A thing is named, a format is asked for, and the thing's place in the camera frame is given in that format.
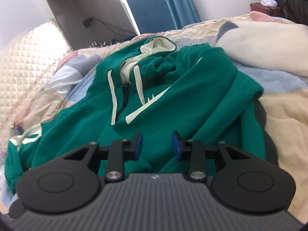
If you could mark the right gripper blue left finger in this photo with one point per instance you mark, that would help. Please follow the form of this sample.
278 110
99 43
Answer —
121 151

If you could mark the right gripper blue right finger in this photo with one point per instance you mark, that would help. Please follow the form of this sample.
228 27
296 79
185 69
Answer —
192 151

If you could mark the green hoodie with white drawstrings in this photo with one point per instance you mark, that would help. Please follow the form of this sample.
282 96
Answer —
153 87

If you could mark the patchwork pastel quilt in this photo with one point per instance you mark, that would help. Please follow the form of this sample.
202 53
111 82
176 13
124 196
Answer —
282 74

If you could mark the cream quilted headboard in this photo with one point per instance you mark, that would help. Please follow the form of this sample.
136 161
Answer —
27 64

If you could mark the white fluffy pillow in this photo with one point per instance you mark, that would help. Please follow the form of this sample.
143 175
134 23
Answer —
266 45

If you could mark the blue upholstered chair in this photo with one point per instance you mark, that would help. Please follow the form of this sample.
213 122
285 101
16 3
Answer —
152 16

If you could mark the blue curtain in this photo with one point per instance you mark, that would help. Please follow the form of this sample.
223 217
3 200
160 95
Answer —
184 12

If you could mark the dark red side table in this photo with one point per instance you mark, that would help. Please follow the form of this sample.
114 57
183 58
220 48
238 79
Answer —
271 11

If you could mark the black puffer jacket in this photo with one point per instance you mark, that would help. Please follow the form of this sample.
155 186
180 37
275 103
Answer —
296 11

